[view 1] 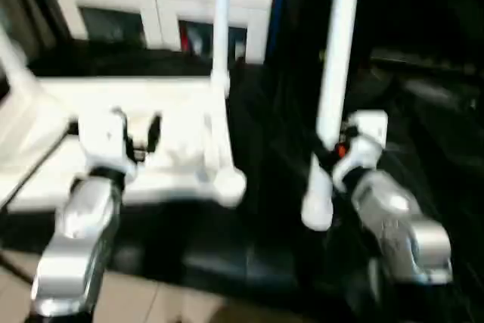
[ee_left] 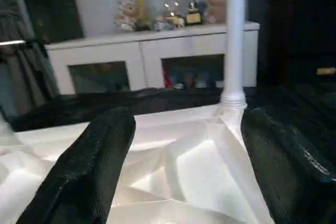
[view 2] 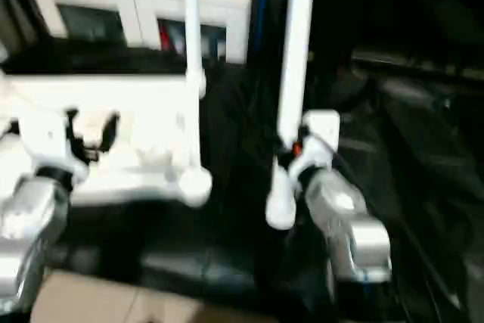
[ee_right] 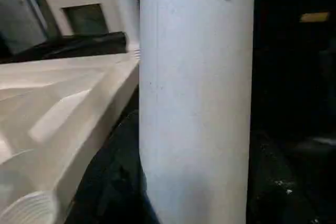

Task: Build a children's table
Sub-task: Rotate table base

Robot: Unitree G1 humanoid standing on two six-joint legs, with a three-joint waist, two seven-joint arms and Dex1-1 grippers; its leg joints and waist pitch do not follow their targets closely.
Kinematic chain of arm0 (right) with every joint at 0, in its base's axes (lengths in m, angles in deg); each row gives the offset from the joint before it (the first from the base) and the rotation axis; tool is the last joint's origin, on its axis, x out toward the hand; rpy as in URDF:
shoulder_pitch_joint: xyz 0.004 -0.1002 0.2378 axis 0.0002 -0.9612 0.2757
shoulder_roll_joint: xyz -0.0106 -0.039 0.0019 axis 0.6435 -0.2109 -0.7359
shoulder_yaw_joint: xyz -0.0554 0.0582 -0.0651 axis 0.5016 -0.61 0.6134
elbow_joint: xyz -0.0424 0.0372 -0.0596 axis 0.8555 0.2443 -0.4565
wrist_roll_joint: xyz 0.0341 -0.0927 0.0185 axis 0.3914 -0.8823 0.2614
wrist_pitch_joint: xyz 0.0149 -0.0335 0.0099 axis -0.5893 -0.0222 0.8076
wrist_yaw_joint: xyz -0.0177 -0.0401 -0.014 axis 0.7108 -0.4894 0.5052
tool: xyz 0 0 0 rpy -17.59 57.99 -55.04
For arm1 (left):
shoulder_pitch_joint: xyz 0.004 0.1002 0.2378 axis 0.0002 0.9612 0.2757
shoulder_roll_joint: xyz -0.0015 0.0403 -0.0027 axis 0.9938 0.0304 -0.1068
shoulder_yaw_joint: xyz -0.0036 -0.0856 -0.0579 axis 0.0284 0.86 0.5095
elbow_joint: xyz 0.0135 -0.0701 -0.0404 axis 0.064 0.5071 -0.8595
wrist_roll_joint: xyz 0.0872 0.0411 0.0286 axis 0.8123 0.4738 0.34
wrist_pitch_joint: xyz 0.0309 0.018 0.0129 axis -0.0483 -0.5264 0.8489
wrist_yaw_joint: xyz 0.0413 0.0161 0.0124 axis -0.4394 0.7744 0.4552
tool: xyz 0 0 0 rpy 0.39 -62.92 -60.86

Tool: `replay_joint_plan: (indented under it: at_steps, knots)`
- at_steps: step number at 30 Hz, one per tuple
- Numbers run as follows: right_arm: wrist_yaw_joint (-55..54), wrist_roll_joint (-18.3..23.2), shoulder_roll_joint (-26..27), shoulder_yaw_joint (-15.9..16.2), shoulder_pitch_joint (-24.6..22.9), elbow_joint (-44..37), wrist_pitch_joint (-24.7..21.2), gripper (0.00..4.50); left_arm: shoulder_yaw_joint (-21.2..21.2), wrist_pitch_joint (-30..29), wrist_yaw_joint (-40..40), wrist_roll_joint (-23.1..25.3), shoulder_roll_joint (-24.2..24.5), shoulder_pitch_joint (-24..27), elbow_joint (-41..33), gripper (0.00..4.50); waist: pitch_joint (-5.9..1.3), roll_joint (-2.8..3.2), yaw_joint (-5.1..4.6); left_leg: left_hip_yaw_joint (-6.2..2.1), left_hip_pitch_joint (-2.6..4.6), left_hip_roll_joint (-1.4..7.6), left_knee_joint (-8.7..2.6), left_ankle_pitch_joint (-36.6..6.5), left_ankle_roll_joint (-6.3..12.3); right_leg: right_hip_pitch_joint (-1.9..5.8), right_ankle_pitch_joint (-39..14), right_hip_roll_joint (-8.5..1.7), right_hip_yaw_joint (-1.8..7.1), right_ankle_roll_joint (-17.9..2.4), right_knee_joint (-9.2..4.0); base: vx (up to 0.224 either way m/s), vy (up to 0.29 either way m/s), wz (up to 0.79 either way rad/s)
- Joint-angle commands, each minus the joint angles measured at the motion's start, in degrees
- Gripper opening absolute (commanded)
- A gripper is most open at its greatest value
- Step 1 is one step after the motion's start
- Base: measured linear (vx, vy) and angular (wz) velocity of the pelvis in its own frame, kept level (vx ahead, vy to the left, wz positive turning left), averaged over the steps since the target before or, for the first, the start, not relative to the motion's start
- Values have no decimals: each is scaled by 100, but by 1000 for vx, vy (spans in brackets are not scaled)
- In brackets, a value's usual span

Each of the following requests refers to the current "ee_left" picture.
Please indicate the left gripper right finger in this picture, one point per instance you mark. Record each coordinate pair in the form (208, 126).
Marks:
(288, 176)

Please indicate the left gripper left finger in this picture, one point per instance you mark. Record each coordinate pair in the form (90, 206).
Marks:
(84, 169)

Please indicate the white plastic table top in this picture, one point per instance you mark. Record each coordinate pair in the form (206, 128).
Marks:
(183, 155)

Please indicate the white plastic table leg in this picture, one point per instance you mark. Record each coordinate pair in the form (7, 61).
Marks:
(236, 37)

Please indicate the black mat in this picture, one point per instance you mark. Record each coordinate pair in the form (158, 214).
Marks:
(170, 98)

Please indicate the small tan block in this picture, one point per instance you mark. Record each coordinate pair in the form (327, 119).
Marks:
(325, 70)

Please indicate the grey curtain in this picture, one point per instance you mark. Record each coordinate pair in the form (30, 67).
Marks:
(21, 72)

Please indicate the white cabinet with glass doors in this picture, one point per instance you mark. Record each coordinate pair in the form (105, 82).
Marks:
(105, 48)

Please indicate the small floral plush figure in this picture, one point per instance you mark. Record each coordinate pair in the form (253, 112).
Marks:
(126, 14)

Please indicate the crystal trophy black base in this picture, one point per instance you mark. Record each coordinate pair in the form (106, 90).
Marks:
(193, 16)
(173, 20)

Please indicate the yellow green card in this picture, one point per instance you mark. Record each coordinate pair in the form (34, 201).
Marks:
(144, 1)

